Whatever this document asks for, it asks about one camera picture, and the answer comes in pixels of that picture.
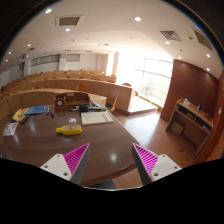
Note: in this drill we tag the wooden desk organizer box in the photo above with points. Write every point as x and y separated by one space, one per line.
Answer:
70 99

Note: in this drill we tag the white open notebook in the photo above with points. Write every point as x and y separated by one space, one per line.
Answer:
92 118

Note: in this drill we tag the red marker pen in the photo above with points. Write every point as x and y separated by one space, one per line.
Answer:
52 112

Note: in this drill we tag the long curved wooden desk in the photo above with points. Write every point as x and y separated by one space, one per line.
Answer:
125 93

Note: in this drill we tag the wooden lectern shelf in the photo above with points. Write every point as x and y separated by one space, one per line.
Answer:
189 121

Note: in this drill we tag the yellow power strip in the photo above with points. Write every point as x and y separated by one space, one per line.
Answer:
67 130

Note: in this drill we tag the white paper card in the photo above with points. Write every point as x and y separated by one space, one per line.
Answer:
10 128

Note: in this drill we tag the wooden chair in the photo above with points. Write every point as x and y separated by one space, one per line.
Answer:
111 100

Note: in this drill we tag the blue marker pen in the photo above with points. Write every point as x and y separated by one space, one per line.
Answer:
48 111

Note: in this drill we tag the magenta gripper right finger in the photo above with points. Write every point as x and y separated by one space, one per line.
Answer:
152 167

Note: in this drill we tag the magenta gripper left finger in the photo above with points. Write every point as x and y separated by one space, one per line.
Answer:
70 166

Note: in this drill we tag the black microphone stand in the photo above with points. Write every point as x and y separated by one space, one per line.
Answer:
12 113

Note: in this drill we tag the blue folder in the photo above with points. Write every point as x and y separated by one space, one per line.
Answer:
37 110

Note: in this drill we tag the white charger plug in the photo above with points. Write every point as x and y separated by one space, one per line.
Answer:
72 123

